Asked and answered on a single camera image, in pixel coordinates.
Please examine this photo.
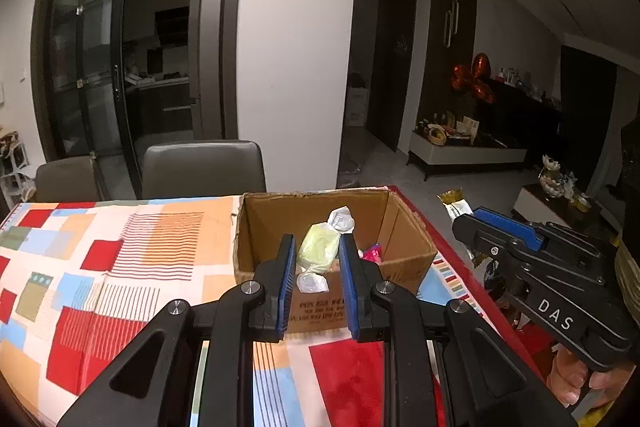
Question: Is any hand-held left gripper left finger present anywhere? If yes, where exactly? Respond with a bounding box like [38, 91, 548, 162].
[56, 234, 297, 427]

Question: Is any white low cabinet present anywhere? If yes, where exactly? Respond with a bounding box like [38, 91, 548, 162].
[407, 129, 528, 180]

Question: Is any person's right hand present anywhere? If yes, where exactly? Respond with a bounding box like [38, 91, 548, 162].
[545, 347, 640, 410]

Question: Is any white lotus ornament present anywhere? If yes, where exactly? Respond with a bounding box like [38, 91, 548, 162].
[539, 154, 563, 198]

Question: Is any dark-framed glass sliding door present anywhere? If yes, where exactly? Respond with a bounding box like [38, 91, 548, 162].
[32, 0, 138, 200]

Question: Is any dark kitchen counter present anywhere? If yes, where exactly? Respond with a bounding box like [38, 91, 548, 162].
[125, 74, 191, 138]

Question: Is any beige greeting card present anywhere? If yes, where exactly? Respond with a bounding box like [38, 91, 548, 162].
[457, 116, 481, 144]

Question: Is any grey dining chair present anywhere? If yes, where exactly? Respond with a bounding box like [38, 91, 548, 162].
[142, 140, 267, 200]
[35, 157, 103, 202]

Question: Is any grey refrigerator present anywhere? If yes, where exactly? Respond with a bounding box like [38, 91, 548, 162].
[190, 0, 228, 140]

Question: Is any dark wooden door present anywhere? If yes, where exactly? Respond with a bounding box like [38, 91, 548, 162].
[367, 0, 418, 152]

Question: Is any white and gold snack packet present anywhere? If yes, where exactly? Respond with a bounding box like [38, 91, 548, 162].
[437, 188, 501, 288]

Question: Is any colourful patchwork tablecloth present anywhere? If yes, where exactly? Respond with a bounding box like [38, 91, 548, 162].
[0, 186, 546, 427]

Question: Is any white side table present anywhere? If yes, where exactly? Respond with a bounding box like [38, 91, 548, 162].
[512, 184, 621, 238]

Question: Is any white storage rack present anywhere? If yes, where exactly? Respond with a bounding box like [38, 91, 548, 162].
[0, 132, 36, 208]

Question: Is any red foil balloon cluster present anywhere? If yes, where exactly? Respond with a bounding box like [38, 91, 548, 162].
[450, 53, 496, 104]

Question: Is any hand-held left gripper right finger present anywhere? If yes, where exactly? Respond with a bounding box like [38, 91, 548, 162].
[338, 234, 576, 427]

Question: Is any dark sideboard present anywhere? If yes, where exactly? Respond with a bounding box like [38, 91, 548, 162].
[480, 77, 563, 152]

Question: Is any brown cardboard box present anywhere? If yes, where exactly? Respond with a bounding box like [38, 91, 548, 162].
[232, 187, 438, 334]

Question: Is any dark wardrobe with metal handles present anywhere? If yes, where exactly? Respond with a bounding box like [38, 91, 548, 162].
[422, 0, 478, 138]

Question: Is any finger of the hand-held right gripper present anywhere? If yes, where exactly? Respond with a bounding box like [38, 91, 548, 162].
[472, 206, 547, 254]
[451, 213, 532, 274]

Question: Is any pale green candy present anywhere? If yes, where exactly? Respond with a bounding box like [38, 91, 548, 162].
[297, 206, 357, 295]

